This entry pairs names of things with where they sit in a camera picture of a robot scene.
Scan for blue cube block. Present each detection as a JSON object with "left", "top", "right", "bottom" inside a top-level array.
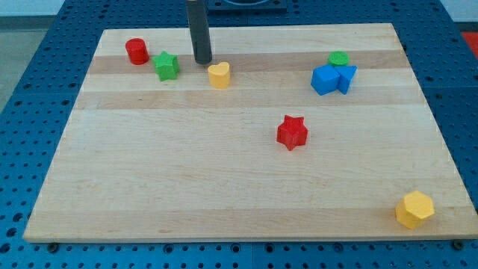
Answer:
[{"left": 311, "top": 64, "right": 340, "bottom": 96}]

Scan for red star block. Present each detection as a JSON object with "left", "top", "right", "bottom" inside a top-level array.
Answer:
[{"left": 276, "top": 115, "right": 308, "bottom": 151}]

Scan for green round disc block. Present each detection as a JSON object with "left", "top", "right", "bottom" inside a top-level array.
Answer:
[{"left": 328, "top": 51, "right": 350, "bottom": 67}]

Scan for yellow hexagon block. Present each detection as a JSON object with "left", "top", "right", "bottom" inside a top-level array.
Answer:
[{"left": 395, "top": 191, "right": 435, "bottom": 229}]

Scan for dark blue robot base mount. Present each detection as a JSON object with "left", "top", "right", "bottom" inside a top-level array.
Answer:
[{"left": 205, "top": 0, "right": 288, "bottom": 13}]

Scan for red cylinder block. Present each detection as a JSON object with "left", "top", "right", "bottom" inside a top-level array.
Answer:
[{"left": 125, "top": 38, "right": 149, "bottom": 65}]

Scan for green star block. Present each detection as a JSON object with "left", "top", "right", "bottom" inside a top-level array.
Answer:
[{"left": 152, "top": 51, "right": 180, "bottom": 81}]

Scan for blue triangle block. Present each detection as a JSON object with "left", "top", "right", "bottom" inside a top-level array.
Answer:
[{"left": 335, "top": 66, "right": 358, "bottom": 95}]

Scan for light wooden board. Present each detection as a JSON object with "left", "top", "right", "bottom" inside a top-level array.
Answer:
[{"left": 23, "top": 23, "right": 477, "bottom": 243}]

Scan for yellow heart block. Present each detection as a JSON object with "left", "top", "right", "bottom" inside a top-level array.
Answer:
[{"left": 208, "top": 62, "right": 231, "bottom": 89}]

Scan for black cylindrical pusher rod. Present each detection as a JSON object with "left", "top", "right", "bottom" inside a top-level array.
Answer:
[{"left": 185, "top": 0, "right": 212, "bottom": 64}]

